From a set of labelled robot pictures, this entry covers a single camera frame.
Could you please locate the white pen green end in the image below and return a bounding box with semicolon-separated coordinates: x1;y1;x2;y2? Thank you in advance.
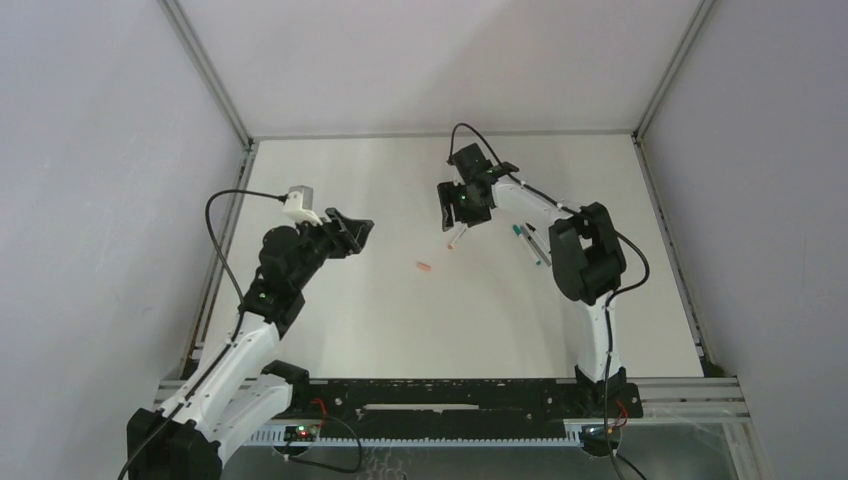
512;224;547;267

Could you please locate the black checkered pen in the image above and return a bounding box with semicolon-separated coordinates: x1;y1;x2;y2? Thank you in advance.
520;226;552;267

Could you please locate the white pen orange end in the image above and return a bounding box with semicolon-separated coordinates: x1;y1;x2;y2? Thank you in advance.
447;225;468;251

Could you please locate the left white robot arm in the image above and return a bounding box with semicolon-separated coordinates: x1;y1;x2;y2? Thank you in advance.
118;208;374;479

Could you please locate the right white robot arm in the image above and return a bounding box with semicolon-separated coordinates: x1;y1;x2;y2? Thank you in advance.
437;143;627;403

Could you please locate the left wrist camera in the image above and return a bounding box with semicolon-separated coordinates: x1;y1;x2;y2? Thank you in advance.
282;185;322;225

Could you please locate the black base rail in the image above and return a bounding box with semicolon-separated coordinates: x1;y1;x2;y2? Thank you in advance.
275;374;644;443

